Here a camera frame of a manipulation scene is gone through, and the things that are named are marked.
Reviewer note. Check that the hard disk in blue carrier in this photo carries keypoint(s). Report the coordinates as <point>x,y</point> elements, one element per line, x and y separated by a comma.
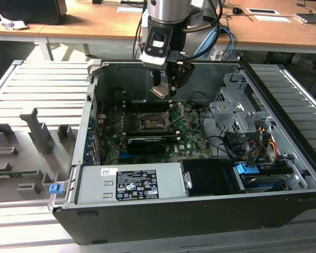
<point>246,169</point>

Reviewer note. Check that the black computer mouse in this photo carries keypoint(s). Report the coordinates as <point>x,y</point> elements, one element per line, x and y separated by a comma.
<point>237,10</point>

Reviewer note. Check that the silver metal disk bay cage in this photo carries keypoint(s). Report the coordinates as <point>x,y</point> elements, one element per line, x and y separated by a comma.
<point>226,113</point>

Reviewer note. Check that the black graphics card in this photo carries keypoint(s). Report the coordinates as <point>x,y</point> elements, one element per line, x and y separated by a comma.
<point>147,146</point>

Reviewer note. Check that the black RAM slot white latches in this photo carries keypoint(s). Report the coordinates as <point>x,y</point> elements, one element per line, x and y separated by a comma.
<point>144,101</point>
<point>152,132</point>
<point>172,137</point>
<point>147,107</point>

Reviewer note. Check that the silver green CPU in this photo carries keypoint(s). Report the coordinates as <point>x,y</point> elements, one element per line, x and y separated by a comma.
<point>160,91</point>

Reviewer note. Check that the large black box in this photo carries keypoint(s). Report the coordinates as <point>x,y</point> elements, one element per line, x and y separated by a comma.
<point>29,10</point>

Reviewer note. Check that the grey power supply with label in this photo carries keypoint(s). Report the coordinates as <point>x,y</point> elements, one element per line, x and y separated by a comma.
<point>94,184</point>

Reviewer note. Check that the black plastic shroud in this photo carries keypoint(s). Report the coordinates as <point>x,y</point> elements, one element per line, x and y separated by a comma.
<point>208,176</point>

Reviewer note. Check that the silver coin cell battery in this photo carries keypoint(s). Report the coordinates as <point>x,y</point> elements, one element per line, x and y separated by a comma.
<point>189,107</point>

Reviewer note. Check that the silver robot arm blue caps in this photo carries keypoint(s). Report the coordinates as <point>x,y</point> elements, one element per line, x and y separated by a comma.
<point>168,10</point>

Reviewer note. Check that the crumpled white paper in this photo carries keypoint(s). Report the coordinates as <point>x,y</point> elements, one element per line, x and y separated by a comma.
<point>9,25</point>

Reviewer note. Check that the green motherboard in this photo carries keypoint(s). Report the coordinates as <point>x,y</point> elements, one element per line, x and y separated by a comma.
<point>192,137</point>

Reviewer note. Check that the black grey open PC case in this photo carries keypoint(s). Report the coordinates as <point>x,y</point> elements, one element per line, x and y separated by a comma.
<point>173,224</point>

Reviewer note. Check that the blue plastic case latch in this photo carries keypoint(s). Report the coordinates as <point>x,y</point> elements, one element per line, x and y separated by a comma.
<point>55,189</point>

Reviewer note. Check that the grey laptop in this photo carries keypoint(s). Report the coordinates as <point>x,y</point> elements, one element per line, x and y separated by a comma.
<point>313,18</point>

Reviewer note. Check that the white framed black tablet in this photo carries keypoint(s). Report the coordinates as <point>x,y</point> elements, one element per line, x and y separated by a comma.
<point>262,11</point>

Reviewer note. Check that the small black box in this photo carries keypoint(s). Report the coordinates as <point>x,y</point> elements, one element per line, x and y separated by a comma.
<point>96,1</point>

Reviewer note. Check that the green RAM stick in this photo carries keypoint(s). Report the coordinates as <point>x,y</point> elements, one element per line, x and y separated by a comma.
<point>13,174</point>

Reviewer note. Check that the white paper sheet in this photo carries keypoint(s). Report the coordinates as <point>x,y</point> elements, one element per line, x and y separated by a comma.
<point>126,9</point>
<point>272,18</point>

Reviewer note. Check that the CPU socket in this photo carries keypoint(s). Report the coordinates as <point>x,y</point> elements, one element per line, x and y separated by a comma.
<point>154,122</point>

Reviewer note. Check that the grey parts rack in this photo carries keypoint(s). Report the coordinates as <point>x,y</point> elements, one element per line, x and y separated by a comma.
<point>23,158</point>

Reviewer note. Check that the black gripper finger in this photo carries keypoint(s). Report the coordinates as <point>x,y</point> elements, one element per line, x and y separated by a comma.
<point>157,77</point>
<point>183,75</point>

